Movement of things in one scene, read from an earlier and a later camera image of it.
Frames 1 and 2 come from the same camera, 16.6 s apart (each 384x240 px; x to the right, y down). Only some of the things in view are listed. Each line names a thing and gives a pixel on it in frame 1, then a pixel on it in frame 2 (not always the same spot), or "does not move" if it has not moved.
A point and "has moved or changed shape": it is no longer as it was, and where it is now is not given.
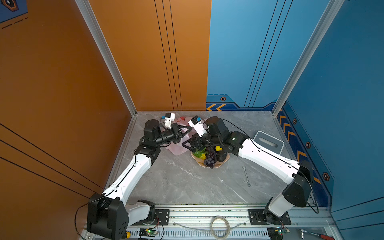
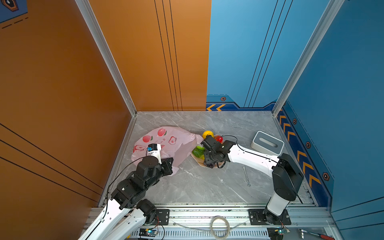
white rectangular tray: [268, 142] does not move
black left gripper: [178, 136] → [168, 166]
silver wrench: [248, 184] does not move
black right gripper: [198, 139] → [206, 160]
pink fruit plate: [201, 161] does not move
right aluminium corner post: [330, 15] does not move
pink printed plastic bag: [179, 148] has moved or changed shape
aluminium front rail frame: [232, 221] does not move
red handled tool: [327, 237] does not move
